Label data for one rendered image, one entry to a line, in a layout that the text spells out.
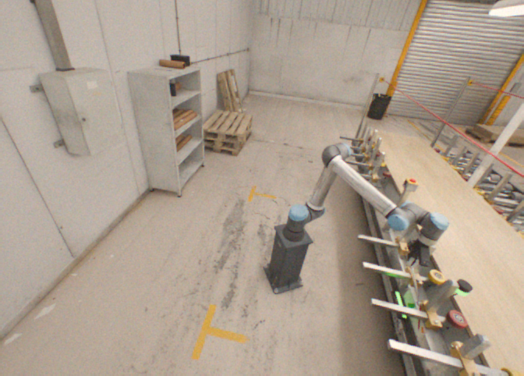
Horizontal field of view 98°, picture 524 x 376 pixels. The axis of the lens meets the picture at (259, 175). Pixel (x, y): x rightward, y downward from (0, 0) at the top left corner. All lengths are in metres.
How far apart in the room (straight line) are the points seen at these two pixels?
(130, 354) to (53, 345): 0.56
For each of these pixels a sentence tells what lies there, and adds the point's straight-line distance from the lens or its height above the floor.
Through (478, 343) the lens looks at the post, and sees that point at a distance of 1.43.
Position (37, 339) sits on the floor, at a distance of 2.61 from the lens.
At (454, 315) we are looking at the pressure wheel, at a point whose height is 0.91.
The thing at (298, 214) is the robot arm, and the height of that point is 0.87.
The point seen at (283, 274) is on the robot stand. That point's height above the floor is 0.21.
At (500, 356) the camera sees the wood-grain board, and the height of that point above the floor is 0.90.
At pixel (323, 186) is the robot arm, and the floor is 1.11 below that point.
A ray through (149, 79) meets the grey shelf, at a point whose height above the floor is 1.50.
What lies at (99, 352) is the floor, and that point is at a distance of 2.37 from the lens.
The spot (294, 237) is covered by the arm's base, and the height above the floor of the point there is 0.65.
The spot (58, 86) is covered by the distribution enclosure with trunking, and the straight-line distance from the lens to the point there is 2.19.
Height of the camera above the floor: 2.05
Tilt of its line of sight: 32 degrees down
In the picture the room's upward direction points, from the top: 7 degrees clockwise
